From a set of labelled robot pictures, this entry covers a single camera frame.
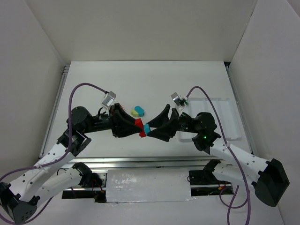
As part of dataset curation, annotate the red lego brick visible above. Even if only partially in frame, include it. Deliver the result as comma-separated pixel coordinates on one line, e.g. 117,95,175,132
135,118,146,138

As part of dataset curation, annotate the cyan small lego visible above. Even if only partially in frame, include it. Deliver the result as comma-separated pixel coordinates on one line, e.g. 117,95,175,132
143,124,151,136

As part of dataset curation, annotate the blue rounded lego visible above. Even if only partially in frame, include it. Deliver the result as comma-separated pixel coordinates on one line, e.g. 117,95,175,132
134,106,145,117

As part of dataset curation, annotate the pale yellow rounded lego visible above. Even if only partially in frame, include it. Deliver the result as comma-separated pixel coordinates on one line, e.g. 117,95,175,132
130,109,139,117

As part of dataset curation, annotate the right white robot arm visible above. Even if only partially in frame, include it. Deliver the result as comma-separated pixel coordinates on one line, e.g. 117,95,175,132
148,105,290,207

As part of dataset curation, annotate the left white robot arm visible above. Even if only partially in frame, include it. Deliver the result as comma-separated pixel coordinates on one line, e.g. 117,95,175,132
0,104,143,225

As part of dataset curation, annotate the white compartment tray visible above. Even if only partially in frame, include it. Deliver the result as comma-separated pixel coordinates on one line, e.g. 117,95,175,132
178,97,242,143

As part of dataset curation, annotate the silver foil cover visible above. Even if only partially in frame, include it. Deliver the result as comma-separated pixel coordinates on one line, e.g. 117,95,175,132
106,168,194,203

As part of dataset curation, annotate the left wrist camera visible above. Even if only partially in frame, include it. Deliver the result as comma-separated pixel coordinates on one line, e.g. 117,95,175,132
101,91,117,110

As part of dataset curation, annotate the aluminium frame rail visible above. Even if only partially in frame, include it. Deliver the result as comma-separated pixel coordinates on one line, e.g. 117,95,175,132
62,156,216,169

